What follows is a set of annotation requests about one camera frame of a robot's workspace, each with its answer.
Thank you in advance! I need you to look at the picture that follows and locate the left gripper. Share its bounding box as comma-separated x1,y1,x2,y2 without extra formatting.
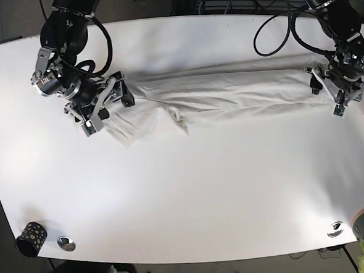
305,64,364,117

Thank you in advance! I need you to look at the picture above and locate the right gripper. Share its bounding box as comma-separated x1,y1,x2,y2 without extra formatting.
63,73,135,137

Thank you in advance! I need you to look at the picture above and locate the white graphic print T-shirt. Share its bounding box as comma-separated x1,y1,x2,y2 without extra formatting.
104,55,333,147

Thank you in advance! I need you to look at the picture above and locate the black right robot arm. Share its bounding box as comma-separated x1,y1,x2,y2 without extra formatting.
31,0,135,136

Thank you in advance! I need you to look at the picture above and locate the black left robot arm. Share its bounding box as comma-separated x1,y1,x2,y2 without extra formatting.
283,0,364,116

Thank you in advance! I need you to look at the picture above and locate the left silver table grommet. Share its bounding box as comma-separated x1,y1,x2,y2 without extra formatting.
57,236,76,252

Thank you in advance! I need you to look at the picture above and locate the silver table grommet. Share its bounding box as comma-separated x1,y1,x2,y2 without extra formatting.
57,236,76,252
326,221,345,238

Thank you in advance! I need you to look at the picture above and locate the right silver table grommet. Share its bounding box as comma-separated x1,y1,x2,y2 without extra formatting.
326,221,345,238

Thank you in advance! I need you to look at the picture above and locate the black dotted cup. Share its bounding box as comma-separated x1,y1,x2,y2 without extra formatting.
14,222,48,258

